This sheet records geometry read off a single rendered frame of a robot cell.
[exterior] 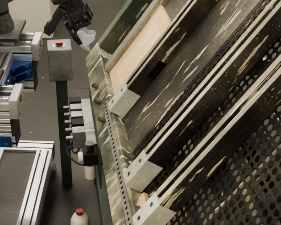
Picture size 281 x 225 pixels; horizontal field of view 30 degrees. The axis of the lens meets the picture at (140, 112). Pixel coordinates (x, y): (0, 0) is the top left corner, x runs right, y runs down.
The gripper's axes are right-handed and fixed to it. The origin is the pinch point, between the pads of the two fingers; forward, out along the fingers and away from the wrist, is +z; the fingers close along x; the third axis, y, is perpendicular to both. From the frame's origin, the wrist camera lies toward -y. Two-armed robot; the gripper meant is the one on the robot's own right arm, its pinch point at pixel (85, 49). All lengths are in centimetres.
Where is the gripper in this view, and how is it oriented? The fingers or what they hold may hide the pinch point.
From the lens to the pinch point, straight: 175.8
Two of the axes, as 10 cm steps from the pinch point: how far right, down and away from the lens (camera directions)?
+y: 9.0, -3.5, -2.5
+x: 0.1, -5.6, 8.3
